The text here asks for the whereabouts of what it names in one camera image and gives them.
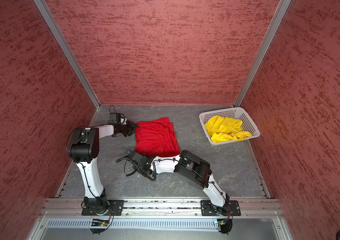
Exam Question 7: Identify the left corner aluminium post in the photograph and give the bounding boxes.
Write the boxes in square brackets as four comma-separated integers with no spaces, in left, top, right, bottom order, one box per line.
[33,0,102,110]

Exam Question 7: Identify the red shorts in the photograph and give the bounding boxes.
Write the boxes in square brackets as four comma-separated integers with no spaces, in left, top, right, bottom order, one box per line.
[135,117,181,157]

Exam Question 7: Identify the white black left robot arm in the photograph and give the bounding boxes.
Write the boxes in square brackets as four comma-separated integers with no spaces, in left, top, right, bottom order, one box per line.
[66,120,139,216]

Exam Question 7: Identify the right corner aluminium post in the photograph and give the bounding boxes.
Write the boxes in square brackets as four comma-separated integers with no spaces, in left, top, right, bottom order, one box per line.
[234,0,291,107]

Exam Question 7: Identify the white plastic laundry basket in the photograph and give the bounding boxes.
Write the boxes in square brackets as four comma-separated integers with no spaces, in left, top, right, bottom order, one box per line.
[199,107,260,147]

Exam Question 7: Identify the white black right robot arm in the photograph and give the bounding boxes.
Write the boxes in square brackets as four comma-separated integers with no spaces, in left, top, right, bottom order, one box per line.
[116,151,231,217]

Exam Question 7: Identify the white slotted cable duct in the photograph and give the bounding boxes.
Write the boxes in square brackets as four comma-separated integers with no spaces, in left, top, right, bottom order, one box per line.
[46,218,218,231]

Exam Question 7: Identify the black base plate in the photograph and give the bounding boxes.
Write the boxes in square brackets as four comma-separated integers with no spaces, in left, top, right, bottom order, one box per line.
[81,198,125,217]
[200,200,241,217]

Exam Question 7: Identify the left small circuit board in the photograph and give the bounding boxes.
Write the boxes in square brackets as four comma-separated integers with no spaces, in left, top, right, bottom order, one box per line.
[91,219,110,228]

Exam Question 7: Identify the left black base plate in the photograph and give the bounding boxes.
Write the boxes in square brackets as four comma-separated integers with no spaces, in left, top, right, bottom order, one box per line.
[81,198,125,217]

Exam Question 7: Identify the yellow shorts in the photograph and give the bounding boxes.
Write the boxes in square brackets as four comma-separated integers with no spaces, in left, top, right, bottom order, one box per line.
[205,116,252,143]

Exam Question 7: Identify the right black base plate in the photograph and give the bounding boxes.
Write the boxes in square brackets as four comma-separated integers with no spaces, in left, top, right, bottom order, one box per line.
[200,200,241,217]

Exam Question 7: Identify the corner aluminium post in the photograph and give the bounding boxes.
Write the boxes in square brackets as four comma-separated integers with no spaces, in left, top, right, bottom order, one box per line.
[33,0,102,110]
[234,0,291,107]

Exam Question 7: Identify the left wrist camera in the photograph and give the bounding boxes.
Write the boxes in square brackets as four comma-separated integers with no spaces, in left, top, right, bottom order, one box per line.
[108,113,127,125]

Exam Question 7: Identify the aluminium front rail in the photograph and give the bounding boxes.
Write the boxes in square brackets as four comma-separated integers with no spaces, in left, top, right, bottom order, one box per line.
[39,198,285,219]

